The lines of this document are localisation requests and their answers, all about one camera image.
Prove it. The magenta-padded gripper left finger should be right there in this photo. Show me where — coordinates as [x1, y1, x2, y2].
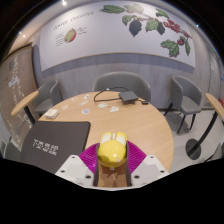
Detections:
[54, 142, 100, 188]

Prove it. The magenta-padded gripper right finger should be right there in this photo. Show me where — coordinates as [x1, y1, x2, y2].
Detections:
[125, 140, 169, 188]

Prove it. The dark grey mouse pad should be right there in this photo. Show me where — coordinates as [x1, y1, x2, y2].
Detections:
[19, 120, 92, 175]

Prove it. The grey upholstered chair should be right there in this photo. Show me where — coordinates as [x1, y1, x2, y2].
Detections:
[3, 139, 25, 163]
[33, 79, 64, 118]
[163, 74, 203, 135]
[91, 70, 152, 103]

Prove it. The black flat adapter box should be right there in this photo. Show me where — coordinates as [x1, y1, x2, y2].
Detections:
[118, 90, 140, 104]

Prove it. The black cable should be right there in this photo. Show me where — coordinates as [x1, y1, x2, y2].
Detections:
[93, 86, 129, 103]

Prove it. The wooden wall board with writing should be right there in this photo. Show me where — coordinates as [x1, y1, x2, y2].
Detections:
[0, 44, 39, 148]

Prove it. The coffee plant wall mural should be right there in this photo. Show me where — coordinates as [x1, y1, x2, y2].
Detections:
[39, 1, 197, 73]

